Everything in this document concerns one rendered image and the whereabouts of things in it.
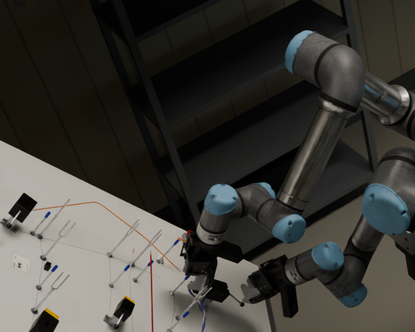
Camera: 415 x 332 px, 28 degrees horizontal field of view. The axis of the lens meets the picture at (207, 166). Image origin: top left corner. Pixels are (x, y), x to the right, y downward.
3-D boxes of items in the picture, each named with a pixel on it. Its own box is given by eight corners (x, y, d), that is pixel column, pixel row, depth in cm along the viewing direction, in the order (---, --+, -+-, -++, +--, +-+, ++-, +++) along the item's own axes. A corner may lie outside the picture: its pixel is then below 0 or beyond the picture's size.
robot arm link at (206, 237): (224, 213, 213) (231, 236, 208) (219, 225, 216) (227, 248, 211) (195, 213, 211) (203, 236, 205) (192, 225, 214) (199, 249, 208)
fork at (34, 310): (38, 309, 191) (70, 271, 184) (37, 315, 189) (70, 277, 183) (30, 306, 190) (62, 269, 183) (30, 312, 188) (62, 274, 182)
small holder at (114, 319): (96, 334, 197) (112, 317, 194) (107, 312, 205) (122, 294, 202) (111, 346, 197) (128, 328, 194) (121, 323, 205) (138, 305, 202)
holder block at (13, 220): (-13, 238, 197) (6, 213, 193) (5, 215, 207) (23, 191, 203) (3, 249, 198) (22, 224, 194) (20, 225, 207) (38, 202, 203)
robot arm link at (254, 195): (284, 221, 211) (249, 231, 205) (257, 201, 219) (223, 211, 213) (287, 193, 207) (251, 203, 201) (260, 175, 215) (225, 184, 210)
